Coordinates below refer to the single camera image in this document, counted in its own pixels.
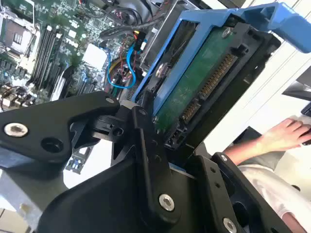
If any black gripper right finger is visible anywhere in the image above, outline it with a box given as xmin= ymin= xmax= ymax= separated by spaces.
xmin=194 ymin=152 xmax=290 ymax=233

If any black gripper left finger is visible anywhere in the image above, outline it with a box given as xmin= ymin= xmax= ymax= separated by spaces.
xmin=0 ymin=90 xmax=183 ymax=223

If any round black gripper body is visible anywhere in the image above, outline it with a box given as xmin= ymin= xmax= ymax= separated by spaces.
xmin=36 ymin=159 xmax=214 ymax=233

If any hard disk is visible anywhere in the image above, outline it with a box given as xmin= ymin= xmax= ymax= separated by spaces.
xmin=131 ymin=1 xmax=311 ymax=150

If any person's hand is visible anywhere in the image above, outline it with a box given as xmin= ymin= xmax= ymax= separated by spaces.
xmin=260 ymin=118 xmax=311 ymax=151

